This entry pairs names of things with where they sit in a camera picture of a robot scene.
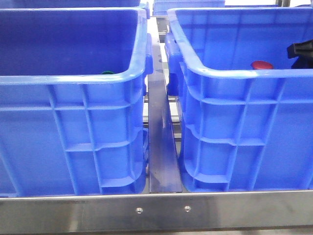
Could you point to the green push button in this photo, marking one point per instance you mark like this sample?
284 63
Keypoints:
107 72

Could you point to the blue bin right rear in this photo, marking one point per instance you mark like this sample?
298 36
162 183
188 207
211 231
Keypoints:
160 7

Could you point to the red push button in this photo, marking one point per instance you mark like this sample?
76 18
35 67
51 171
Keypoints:
261 65

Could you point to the steel front rail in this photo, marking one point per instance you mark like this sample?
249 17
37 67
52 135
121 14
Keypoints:
156 212

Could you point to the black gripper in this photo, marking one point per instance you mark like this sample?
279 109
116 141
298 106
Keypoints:
304 53

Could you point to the blue empty target bin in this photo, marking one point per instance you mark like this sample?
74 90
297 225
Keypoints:
242 129

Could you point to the blue bin with buttons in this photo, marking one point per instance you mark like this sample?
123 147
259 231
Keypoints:
65 128

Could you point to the blue bin behind source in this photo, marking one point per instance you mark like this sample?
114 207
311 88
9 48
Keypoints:
72 3

